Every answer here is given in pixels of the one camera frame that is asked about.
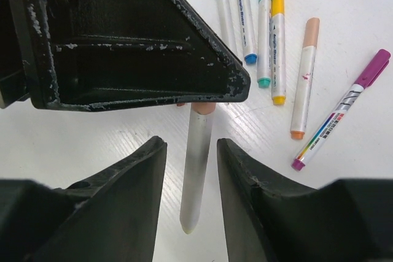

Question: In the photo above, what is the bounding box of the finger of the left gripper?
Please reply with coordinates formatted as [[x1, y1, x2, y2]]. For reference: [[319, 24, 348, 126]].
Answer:
[[1, 0, 251, 111]]

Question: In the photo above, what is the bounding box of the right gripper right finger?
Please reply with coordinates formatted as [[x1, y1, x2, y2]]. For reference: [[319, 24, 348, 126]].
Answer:
[[217, 139, 392, 261]]

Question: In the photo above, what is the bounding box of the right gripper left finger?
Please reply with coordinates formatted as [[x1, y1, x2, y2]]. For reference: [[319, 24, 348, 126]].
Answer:
[[1, 136, 167, 261]]

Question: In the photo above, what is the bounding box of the magenta capped pen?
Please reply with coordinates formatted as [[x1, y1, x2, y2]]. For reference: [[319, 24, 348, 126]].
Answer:
[[291, 49, 391, 171]]

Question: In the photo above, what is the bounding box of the salmon capped pen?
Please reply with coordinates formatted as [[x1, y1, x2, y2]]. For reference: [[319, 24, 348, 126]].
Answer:
[[179, 102, 216, 234]]

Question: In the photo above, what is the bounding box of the cyan capped pen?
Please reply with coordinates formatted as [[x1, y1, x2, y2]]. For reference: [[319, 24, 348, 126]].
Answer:
[[257, 0, 271, 88]]

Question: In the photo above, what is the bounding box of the pink capped pen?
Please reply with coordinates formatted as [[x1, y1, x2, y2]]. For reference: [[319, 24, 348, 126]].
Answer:
[[290, 18, 320, 140]]

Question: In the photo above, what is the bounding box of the yellow capped pen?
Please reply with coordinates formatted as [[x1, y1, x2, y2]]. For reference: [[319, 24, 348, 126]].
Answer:
[[271, 0, 286, 106]]

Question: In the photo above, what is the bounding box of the teal capped pen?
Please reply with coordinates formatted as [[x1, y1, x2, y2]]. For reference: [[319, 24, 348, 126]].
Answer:
[[216, 0, 238, 55]]

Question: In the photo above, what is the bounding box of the light blue capped pen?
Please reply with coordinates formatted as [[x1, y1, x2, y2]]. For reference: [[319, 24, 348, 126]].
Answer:
[[236, 0, 257, 64]]

